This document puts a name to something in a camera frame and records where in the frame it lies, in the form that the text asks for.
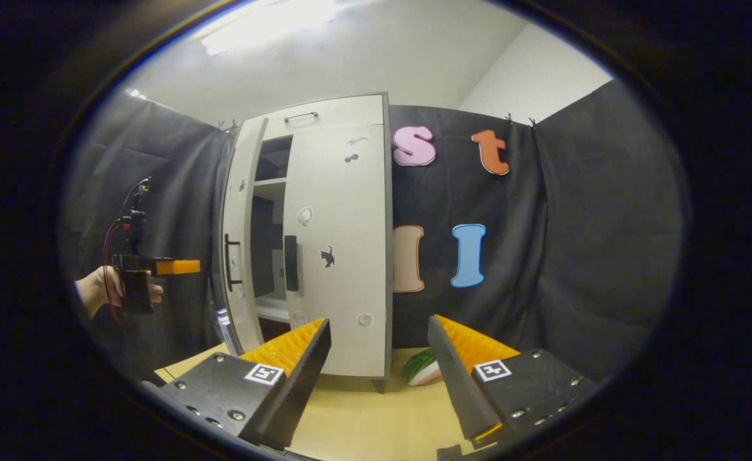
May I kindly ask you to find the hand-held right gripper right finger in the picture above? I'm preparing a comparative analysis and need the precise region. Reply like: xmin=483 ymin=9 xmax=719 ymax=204
xmin=427 ymin=314 xmax=598 ymax=449

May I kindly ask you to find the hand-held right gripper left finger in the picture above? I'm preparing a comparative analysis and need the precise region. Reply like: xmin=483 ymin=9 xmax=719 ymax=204
xmin=158 ymin=318 xmax=332 ymax=450

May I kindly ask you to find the white cabinet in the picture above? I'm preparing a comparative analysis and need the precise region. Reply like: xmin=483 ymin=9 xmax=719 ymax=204
xmin=213 ymin=93 xmax=395 ymax=392

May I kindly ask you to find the white cabinet drawer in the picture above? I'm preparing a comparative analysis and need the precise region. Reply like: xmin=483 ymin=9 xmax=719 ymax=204
xmin=262 ymin=95 xmax=386 ymax=140

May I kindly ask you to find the watermelon slice toy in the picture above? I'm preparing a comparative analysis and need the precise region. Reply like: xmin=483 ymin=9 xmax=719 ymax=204
xmin=403 ymin=348 xmax=442 ymax=387

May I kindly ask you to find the black backdrop cloth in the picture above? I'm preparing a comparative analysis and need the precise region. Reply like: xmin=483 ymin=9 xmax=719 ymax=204
xmin=62 ymin=80 xmax=687 ymax=385

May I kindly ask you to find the black left door handle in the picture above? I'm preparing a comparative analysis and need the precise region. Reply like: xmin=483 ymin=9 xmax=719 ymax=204
xmin=224 ymin=234 xmax=243 ymax=293

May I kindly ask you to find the black door handle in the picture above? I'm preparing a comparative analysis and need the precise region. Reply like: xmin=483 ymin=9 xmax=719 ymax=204
xmin=224 ymin=234 xmax=243 ymax=293
xmin=284 ymin=235 xmax=300 ymax=293

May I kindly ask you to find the black right door handle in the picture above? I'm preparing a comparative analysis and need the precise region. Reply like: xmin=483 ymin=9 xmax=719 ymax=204
xmin=284 ymin=235 xmax=300 ymax=293

